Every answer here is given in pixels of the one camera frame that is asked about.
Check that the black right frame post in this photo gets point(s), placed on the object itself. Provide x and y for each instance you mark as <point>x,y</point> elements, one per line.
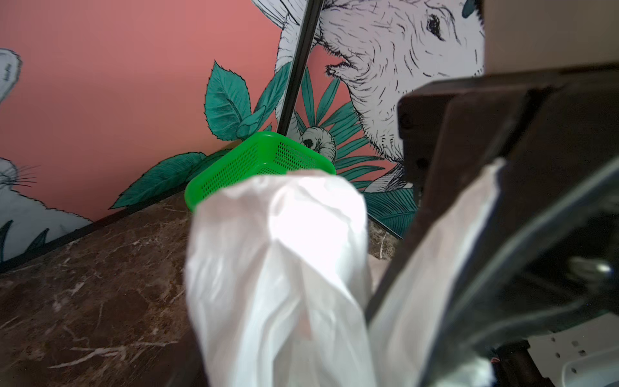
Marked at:
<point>306,37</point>

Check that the green plastic mesh basket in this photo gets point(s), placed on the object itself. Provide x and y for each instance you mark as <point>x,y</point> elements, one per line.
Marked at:
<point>264,153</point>

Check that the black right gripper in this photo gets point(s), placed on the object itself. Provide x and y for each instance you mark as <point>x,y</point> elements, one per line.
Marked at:
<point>516,234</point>

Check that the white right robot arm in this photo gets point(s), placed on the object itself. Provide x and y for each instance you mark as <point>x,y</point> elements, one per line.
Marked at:
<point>575,353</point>

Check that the white plastic bag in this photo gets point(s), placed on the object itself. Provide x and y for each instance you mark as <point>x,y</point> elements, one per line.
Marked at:
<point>277,278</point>

